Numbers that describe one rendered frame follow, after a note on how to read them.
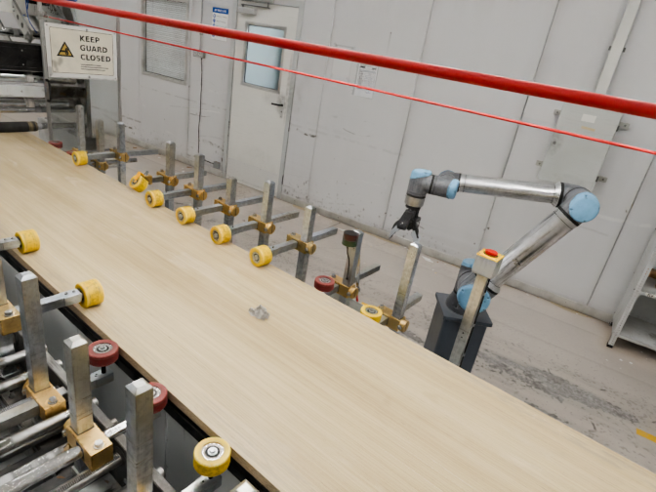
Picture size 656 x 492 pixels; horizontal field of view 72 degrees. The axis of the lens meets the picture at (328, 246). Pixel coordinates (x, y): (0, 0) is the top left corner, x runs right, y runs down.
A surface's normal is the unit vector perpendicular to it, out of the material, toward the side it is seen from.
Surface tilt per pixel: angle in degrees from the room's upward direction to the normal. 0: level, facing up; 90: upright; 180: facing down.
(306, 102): 90
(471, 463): 0
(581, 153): 90
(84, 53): 90
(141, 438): 90
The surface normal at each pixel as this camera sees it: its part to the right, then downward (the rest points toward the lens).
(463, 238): -0.54, 0.26
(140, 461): 0.77, 0.36
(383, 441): 0.16, -0.90
